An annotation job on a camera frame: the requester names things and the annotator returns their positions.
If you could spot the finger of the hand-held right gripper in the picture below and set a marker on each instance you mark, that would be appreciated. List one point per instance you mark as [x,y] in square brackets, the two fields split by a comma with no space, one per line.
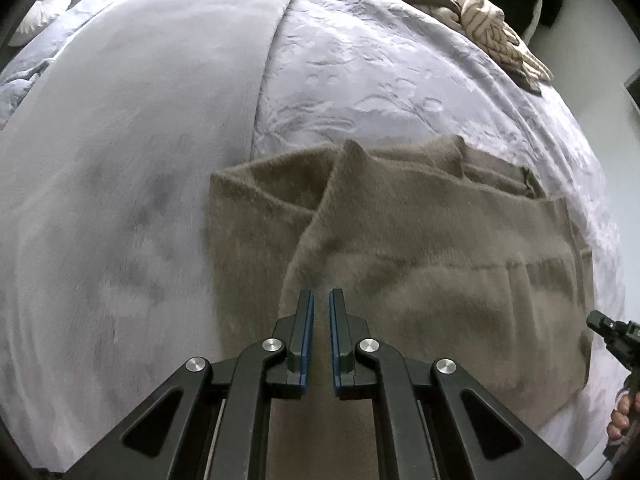
[600,322]

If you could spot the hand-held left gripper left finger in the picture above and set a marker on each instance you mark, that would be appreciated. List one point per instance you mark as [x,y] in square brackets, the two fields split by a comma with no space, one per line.
[307,340]

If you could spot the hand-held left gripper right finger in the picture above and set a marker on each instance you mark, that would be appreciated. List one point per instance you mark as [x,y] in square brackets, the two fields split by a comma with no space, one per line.
[336,340]

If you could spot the taupe knit sweater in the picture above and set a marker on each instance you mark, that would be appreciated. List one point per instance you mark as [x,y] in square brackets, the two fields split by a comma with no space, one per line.
[425,260]

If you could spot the person's right hand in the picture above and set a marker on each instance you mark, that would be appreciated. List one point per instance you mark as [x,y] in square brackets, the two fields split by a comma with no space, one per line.
[625,417]

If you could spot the lavender fleece blanket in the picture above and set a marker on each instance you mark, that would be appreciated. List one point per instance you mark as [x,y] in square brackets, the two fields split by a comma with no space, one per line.
[125,160]

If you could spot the lavender embossed quilt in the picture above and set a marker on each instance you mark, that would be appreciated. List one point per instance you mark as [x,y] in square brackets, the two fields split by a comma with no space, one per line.
[375,75]

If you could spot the white cloth piece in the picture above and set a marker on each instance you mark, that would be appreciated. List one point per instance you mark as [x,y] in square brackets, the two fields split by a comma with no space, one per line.
[534,17]

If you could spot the beige striped cloth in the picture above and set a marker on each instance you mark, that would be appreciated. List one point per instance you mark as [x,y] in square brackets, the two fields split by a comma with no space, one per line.
[482,15]

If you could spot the white round pleated pillow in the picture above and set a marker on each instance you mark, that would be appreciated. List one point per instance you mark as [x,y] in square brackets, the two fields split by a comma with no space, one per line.
[42,7]

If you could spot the dark wall fixture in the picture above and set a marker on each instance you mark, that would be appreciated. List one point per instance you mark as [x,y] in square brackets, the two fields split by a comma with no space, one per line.
[633,91]

